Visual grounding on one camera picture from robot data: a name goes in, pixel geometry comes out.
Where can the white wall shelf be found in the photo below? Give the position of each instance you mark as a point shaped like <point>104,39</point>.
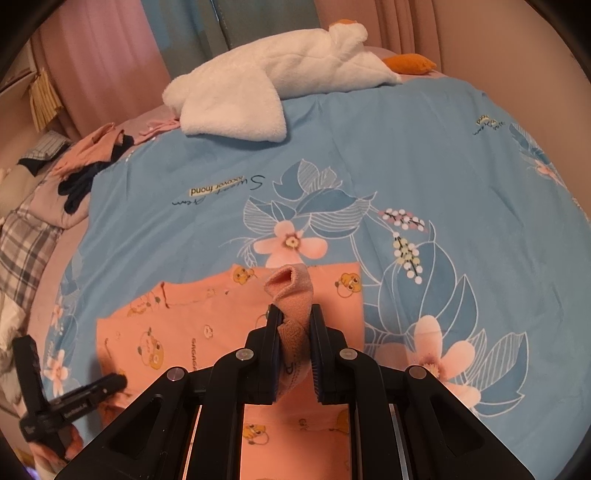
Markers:
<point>21,73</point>

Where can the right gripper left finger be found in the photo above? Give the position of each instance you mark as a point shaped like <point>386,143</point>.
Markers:
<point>188,424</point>

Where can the pink and blue curtains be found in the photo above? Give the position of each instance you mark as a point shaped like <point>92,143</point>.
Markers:
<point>109,61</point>

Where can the folded orange clothes pile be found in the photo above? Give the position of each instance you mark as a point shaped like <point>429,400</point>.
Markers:
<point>95,147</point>

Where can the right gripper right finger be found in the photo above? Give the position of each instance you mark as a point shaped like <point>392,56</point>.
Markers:
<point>403,424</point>

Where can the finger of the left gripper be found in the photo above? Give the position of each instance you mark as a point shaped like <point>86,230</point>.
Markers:
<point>100,389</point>

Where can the person left hand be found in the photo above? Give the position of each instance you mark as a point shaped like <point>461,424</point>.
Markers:
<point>49,461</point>

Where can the dark navy clothes pile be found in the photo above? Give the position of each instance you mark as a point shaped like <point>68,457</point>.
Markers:
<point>77,185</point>

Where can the pink folded garment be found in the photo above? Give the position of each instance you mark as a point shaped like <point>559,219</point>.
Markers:
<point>156,127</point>

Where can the mauve pillow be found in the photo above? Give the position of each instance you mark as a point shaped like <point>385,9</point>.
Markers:
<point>47,205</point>

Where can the striped grey cushion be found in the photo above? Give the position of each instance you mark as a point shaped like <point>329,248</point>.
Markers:
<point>48,147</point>

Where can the white goose plush toy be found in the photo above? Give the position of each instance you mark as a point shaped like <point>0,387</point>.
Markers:
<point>238,94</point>

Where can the blue floral bed sheet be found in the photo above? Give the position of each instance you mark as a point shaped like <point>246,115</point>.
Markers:
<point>459,244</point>

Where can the grey plaid pillow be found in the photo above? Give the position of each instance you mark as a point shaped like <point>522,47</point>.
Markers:
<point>27,244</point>

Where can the orange bear print shirt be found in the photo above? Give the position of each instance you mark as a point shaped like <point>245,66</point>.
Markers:
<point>192,325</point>

